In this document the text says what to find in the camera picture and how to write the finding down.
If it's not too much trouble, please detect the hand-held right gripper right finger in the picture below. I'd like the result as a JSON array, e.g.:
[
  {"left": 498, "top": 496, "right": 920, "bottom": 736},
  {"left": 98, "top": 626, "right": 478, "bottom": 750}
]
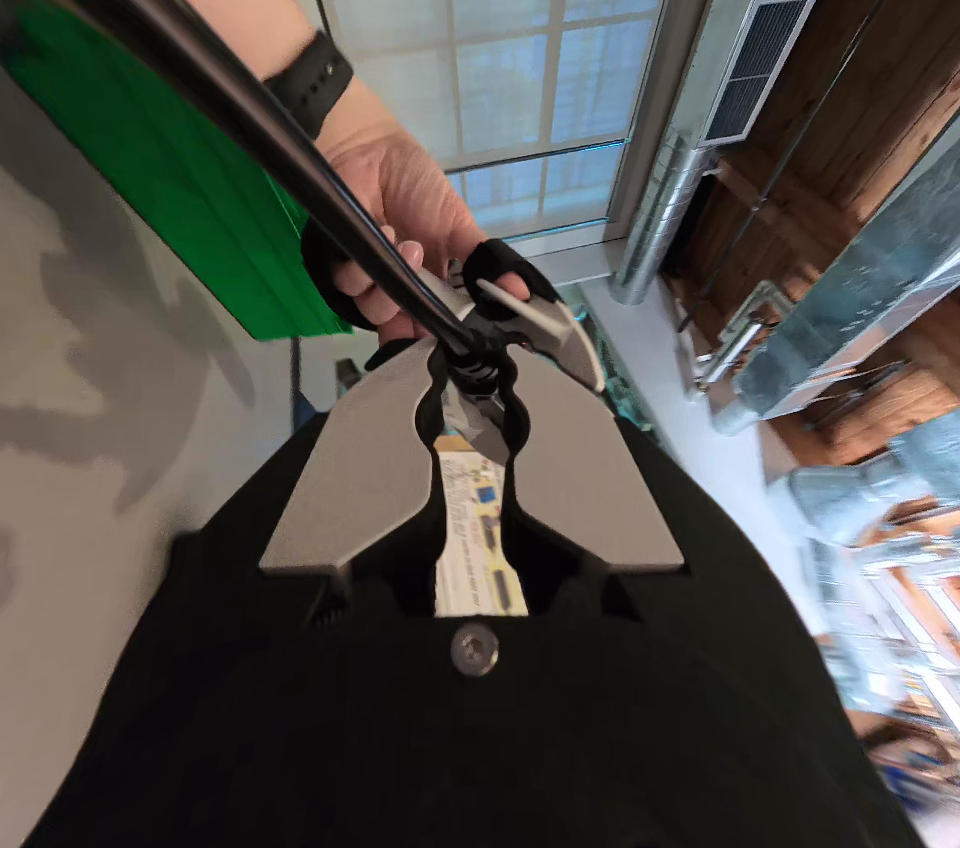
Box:
[{"left": 499, "top": 347, "right": 687, "bottom": 593}]

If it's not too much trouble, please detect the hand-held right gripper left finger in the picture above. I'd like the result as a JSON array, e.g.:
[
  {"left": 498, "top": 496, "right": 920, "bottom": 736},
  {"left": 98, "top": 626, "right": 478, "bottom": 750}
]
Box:
[{"left": 257, "top": 337, "right": 450, "bottom": 594}]

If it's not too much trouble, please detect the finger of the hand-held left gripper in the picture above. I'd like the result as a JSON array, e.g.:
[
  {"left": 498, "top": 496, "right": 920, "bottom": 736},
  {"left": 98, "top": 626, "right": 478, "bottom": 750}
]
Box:
[
  {"left": 476, "top": 277, "right": 608, "bottom": 393},
  {"left": 442, "top": 385, "right": 513, "bottom": 464}
]

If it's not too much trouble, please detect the person's left hand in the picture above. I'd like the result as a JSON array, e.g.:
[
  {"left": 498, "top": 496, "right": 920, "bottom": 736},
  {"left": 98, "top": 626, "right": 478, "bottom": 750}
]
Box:
[{"left": 316, "top": 77, "right": 534, "bottom": 348}]

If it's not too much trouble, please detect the large paned window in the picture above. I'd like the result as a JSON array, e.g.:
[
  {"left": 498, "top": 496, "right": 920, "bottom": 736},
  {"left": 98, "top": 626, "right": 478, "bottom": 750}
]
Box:
[{"left": 288, "top": 0, "right": 695, "bottom": 242}]

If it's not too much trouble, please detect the black wrist watch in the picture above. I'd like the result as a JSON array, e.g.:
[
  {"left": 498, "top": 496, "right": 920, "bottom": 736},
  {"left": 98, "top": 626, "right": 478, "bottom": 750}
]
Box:
[{"left": 262, "top": 29, "right": 356, "bottom": 142}]

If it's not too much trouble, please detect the white air vent grille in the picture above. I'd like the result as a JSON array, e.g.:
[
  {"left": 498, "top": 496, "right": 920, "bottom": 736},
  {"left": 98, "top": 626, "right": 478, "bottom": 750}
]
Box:
[{"left": 696, "top": 0, "right": 824, "bottom": 149}]

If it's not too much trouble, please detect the green plastic bin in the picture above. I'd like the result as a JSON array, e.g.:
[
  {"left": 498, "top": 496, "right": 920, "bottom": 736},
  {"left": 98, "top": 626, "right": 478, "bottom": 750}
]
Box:
[{"left": 0, "top": 0, "right": 355, "bottom": 342}]

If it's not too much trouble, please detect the silver spiral ventilation duct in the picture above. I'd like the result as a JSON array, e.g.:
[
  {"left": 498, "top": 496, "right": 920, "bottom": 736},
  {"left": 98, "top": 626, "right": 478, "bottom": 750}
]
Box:
[{"left": 609, "top": 0, "right": 835, "bottom": 307}]

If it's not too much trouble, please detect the galvanized rectangular duct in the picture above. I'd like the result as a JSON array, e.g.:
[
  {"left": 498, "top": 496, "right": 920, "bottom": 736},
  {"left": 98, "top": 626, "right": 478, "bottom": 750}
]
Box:
[{"left": 708, "top": 117, "right": 960, "bottom": 438}]

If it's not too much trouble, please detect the thick black cable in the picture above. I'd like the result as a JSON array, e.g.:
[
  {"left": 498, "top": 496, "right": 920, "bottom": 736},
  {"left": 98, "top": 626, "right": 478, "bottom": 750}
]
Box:
[{"left": 0, "top": 0, "right": 500, "bottom": 388}]

